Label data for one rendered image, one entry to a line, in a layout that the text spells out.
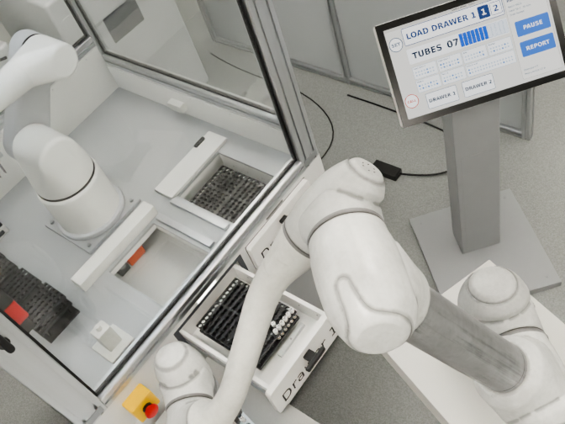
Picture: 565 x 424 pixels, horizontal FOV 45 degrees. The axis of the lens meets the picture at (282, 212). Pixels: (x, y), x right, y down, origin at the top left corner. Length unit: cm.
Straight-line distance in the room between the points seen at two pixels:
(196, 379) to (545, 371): 69
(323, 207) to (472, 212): 164
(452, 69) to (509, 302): 82
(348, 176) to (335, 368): 172
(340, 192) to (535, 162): 221
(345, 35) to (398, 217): 100
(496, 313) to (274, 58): 83
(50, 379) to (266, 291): 61
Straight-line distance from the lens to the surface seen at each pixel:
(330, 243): 103
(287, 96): 186
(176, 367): 142
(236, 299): 193
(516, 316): 155
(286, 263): 119
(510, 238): 292
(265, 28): 172
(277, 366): 183
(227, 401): 131
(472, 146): 240
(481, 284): 155
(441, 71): 208
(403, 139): 337
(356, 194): 108
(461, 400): 172
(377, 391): 267
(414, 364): 177
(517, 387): 143
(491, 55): 212
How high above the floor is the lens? 243
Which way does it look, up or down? 49 degrees down
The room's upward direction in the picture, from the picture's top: 22 degrees counter-clockwise
